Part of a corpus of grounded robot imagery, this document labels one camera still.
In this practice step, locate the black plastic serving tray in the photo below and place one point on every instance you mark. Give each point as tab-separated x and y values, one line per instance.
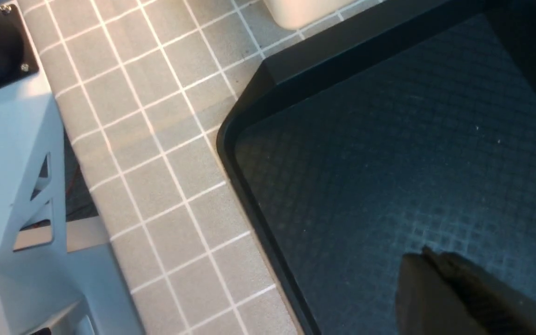
411	124

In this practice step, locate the large white plastic tub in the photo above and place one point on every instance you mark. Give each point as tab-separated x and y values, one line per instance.
294	14

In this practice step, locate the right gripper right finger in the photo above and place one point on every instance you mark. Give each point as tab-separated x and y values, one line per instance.
493	304

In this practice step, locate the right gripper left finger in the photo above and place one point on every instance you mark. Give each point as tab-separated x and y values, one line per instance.
426	305

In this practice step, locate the white metal robot stand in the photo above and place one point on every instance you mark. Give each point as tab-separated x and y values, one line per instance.
56	276

